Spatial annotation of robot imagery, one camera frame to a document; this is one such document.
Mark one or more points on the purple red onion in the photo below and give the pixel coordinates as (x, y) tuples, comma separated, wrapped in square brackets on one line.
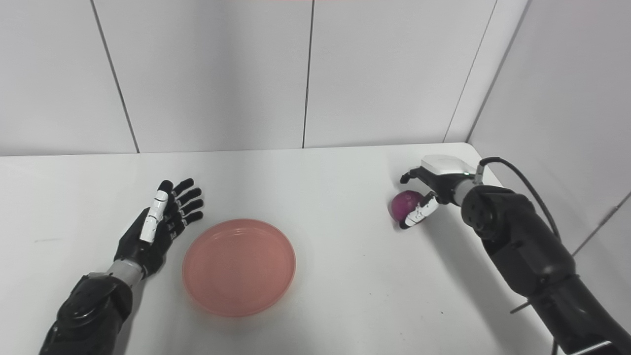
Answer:
[(404, 204)]

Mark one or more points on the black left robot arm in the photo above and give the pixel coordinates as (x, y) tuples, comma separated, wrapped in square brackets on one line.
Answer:
[(88, 310)]

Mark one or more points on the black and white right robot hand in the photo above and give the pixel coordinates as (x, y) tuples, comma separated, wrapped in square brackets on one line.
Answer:
[(443, 180)]

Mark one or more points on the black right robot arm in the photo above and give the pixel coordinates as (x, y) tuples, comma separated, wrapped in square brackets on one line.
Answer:
[(527, 246)]

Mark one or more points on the pink round plate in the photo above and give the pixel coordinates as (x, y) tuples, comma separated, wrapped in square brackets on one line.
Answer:
[(239, 266)]

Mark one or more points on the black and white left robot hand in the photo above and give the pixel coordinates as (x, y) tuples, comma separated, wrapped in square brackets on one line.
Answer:
[(143, 251)]

